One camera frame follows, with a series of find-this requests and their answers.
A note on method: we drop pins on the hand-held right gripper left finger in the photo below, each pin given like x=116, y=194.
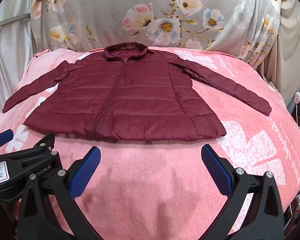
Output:
x=86, y=170

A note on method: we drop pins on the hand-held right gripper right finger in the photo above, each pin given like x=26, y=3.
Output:
x=215, y=170

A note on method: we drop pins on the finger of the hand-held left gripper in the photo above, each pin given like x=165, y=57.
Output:
x=40, y=142
x=3, y=135

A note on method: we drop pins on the maroon quilted puffer jacket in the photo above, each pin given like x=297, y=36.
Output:
x=140, y=92

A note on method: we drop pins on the pink printed blanket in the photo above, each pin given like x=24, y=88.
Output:
x=150, y=192

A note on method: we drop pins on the silver satin curtain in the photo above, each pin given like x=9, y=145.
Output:
x=10, y=55

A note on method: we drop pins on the curved metal band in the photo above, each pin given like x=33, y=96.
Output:
x=12, y=20

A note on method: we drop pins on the grey floral cloth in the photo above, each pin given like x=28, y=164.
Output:
x=102, y=17

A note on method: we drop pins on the beige curtain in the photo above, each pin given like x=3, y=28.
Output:
x=293, y=42

